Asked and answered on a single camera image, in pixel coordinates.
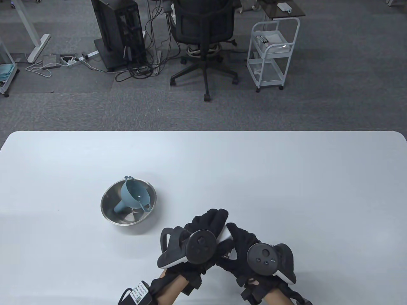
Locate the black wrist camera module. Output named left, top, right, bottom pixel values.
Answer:
left=182, top=272, right=203, bottom=296
left=240, top=281, right=265, bottom=303

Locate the white desk leg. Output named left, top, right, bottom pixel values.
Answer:
left=11, top=0, right=51, bottom=63

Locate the black office chair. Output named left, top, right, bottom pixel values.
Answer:
left=169, top=0, right=239, bottom=102

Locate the person's left hand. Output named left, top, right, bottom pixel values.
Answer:
left=151, top=209, right=229, bottom=295

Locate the blue plastic funnel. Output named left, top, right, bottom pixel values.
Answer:
left=114, top=176, right=152, bottom=214

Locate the brown side table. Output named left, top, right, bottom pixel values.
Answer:
left=257, top=0, right=306, bottom=21

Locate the white power strip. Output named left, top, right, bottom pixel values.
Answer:
left=68, top=50, right=99, bottom=66

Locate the person's right hand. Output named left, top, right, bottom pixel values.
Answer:
left=216, top=222, right=287, bottom=296

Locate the white trolley with teal bins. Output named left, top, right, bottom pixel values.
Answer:
left=0, top=38, right=19, bottom=98

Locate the clear plastic bag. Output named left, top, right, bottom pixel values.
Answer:
left=269, top=43, right=293, bottom=58

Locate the stainless steel bowl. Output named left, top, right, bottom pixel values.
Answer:
left=100, top=179, right=157, bottom=226

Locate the black white handheld controller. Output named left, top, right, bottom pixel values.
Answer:
left=247, top=243, right=297, bottom=285
left=157, top=226, right=219, bottom=268

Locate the white rolling cart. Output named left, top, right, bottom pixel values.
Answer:
left=247, top=17, right=300, bottom=93

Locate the white square jar lid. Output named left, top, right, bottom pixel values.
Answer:
left=217, top=221, right=233, bottom=244

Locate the person's left forearm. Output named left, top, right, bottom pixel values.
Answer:
left=157, top=270, right=185, bottom=305

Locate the black labelled battery pack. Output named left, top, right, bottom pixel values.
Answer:
left=118, top=280, right=153, bottom=305

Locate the person's right forearm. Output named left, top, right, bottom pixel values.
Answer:
left=264, top=291, right=293, bottom=305

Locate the tangle of black cables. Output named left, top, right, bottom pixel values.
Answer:
left=115, top=0, right=163, bottom=84

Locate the black computer tower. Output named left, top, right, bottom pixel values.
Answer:
left=91, top=0, right=147, bottom=72

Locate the white floor cable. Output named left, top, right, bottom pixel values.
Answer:
left=25, top=61, right=52, bottom=78

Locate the grey flat box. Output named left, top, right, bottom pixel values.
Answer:
left=42, top=54, right=61, bottom=69

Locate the flat white box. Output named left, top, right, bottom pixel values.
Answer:
left=257, top=31, right=287, bottom=45

